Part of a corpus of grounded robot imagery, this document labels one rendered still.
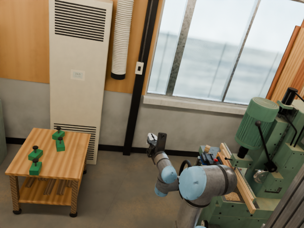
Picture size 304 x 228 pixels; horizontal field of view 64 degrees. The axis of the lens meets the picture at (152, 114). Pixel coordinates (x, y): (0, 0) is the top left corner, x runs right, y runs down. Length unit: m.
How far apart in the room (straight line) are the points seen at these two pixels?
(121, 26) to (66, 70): 0.67
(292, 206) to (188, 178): 0.33
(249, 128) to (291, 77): 1.70
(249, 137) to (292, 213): 0.85
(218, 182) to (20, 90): 2.49
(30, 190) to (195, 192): 1.90
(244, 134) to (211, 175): 0.80
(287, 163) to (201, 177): 0.94
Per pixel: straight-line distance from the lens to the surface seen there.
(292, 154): 1.73
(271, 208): 2.02
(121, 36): 2.43
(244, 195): 1.77
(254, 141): 1.69
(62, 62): 2.44
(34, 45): 2.77
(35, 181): 2.62
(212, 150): 2.10
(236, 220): 1.96
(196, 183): 0.90
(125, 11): 2.41
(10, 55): 2.88
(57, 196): 2.47
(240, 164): 1.85
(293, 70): 3.25
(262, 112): 1.60
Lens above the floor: 2.02
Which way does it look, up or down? 28 degrees down
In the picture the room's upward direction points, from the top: 12 degrees clockwise
